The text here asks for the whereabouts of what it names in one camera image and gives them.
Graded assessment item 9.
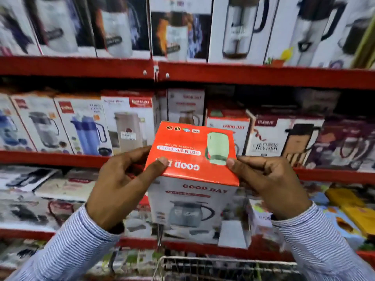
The white box with blue flasks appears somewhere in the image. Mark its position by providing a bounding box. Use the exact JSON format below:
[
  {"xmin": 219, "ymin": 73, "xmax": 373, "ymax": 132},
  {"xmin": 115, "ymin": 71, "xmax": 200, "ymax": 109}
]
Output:
[{"xmin": 54, "ymin": 96, "xmax": 113, "ymax": 157}]

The orange-topped white jug box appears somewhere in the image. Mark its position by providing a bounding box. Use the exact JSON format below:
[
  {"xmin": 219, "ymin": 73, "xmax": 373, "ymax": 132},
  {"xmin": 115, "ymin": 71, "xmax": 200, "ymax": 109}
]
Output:
[{"xmin": 204, "ymin": 102, "xmax": 251, "ymax": 156}]

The white box with blue kettle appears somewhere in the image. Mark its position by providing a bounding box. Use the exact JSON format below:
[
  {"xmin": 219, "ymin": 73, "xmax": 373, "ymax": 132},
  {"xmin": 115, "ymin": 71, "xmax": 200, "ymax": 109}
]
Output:
[{"xmin": 0, "ymin": 93, "xmax": 36, "ymax": 152}]

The person's left forearm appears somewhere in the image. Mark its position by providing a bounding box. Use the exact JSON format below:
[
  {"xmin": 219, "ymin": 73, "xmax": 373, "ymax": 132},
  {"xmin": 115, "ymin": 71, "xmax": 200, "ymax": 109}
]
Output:
[{"xmin": 5, "ymin": 203, "xmax": 125, "ymax": 281}]

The flat white appliance box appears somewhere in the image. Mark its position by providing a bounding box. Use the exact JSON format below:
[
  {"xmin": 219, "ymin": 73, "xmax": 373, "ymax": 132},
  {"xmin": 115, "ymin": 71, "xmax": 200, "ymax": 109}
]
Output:
[{"xmin": 0, "ymin": 165, "xmax": 60, "ymax": 193}]

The white box with grey jug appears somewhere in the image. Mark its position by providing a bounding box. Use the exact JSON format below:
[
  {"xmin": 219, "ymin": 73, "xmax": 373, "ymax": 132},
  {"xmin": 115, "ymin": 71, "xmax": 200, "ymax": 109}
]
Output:
[{"xmin": 10, "ymin": 94, "xmax": 74, "ymax": 155}]

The person's right hand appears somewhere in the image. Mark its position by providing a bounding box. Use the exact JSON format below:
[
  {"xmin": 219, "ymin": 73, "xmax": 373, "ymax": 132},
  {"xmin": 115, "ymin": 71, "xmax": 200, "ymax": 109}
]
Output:
[{"xmin": 226, "ymin": 155, "xmax": 313, "ymax": 221}]

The white box with black-brown jug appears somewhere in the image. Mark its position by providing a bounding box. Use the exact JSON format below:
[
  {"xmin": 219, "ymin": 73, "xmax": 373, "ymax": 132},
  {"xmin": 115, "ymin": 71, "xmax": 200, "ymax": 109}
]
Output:
[{"xmin": 245, "ymin": 109, "xmax": 325, "ymax": 168}]

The wire shopping cart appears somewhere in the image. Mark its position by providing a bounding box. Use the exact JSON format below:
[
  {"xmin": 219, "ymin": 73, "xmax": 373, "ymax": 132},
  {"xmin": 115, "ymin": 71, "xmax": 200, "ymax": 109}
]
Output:
[{"xmin": 152, "ymin": 256, "xmax": 301, "ymax": 281}]

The flat box with cooker print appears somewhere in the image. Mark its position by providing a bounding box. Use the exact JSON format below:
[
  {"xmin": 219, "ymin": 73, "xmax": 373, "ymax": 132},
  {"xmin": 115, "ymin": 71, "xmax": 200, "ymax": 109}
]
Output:
[{"xmin": 0, "ymin": 191, "xmax": 88, "ymax": 232}]

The white box with brown jug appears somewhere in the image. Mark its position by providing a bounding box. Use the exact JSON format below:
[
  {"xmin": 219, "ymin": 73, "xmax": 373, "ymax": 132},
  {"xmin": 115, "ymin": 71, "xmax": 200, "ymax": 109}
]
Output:
[{"xmin": 166, "ymin": 89, "xmax": 205, "ymax": 126}]

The yellow packet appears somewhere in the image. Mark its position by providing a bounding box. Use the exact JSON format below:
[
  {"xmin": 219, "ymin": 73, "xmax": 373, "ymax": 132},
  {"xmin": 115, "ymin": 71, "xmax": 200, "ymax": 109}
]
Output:
[{"xmin": 325, "ymin": 187, "xmax": 375, "ymax": 236}]

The white box with beige flask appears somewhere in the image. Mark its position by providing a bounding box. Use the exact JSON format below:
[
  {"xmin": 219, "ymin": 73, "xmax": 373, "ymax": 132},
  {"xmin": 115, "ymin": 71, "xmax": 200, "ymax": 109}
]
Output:
[{"xmin": 100, "ymin": 91, "xmax": 161, "ymax": 155}]

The person's left hand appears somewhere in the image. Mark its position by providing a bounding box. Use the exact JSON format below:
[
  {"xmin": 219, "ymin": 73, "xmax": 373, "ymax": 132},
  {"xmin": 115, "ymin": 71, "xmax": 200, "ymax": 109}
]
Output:
[{"xmin": 86, "ymin": 146, "xmax": 169, "ymax": 232}]

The small white colourful box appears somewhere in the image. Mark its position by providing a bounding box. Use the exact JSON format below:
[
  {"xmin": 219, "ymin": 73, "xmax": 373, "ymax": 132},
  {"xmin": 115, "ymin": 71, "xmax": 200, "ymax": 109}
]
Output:
[{"xmin": 248, "ymin": 198, "xmax": 283, "ymax": 242}]

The dark purple jug box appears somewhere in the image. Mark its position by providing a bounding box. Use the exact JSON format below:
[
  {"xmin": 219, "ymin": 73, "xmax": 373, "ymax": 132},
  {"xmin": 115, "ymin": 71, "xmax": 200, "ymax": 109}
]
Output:
[{"xmin": 304, "ymin": 118, "xmax": 375, "ymax": 173}]

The red metal shelf rack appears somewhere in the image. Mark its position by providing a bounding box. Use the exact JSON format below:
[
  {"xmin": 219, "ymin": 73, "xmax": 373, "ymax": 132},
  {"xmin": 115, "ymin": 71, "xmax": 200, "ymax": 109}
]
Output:
[{"xmin": 0, "ymin": 55, "xmax": 375, "ymax": 281}]

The row of tall flask boxes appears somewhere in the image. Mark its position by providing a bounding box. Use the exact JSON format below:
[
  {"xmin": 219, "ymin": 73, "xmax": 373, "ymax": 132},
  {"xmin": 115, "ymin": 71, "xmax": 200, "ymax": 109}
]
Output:
[{"xmin": 0, "ymin": 0, "xmax": 375, "ymax": 70}]

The colourful printed box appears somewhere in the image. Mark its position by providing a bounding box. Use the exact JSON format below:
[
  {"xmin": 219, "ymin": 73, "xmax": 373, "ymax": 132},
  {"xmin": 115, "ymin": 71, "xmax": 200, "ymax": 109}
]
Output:
[{"xmin": 302, "ymin": 182, "xmax": 375, "ymax": 251}]

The person's right forearm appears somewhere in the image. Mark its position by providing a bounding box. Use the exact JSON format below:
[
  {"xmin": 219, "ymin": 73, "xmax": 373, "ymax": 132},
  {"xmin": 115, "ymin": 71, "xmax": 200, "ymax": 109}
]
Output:
[{"xmin": 271, "ymin": 201, "xmax": 375, "ymax": 281}]

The flat cream box red label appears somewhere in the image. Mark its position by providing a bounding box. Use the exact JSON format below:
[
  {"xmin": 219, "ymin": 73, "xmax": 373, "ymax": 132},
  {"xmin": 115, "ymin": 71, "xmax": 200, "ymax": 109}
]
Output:
[{"xmin": 35, "ymin": 169, "xmax": 101, "ymax": 203}]

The orange and white jug box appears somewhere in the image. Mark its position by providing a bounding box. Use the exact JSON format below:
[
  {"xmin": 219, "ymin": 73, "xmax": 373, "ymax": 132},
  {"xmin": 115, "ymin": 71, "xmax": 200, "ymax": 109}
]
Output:
[{"xmin": 144, "ymin": 121, "xmax": 252, "ymax": 250}]

